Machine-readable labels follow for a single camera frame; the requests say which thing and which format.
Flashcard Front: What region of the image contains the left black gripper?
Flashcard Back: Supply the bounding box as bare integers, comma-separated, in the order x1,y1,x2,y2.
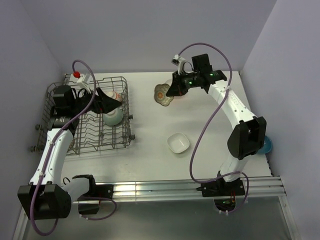
70,87,122,116

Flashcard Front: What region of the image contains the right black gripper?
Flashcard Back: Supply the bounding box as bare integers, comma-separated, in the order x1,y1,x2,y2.
167,69,201,96

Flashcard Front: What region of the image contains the orange floral pattern bowl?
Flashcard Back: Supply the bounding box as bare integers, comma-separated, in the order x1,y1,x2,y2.
106,91,122,102

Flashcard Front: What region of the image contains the small flower shaped dish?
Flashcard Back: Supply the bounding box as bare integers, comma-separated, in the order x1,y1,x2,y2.
154,83,174,107

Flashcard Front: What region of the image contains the pale teal bowl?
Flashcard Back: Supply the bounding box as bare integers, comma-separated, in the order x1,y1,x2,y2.
103,108,124,126

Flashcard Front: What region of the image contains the brown geometric pattern bowl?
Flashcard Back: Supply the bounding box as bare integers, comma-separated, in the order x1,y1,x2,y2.
67,138,75,151

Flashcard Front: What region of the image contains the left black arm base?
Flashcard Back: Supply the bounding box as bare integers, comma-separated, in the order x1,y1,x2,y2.
77,184,117,221

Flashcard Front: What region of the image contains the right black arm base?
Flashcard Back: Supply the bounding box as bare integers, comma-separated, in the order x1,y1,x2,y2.
196,177,246,197

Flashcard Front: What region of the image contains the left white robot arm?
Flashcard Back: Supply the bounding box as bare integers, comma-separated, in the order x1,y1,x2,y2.
17,85,122,221

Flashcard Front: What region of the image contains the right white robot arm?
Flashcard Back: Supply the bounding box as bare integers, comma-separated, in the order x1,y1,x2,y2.
166,54,267,195

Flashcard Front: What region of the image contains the white square bowl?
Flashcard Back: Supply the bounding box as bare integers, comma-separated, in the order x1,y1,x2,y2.
166,132,190,154

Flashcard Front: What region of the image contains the blue glazed bowl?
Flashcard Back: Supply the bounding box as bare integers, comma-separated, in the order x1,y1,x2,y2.
257,136,273,155

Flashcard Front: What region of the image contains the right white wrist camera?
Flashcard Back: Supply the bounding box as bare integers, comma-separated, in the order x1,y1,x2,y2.
171,54,186,75

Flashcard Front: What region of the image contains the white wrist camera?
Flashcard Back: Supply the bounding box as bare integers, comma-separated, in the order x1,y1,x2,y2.
72,71,93,93
171,54,186,75

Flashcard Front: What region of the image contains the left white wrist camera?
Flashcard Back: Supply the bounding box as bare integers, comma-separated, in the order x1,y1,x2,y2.
72,71,93,93

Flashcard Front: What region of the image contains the grey wire dish rack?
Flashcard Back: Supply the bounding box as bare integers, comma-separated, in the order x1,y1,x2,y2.
30,74,136,156

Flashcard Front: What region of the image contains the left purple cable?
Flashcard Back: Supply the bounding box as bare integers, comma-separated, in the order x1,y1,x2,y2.
29,59,118,236

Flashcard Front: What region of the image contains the purple cable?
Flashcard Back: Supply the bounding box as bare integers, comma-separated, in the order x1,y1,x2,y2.
29,59,118,236
190,42,249,215

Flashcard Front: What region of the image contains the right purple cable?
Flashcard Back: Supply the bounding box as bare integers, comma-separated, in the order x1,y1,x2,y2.
190,42,249,215

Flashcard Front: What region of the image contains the aluminium mounting rail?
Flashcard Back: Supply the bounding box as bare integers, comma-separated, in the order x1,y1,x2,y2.
22,176,287,206

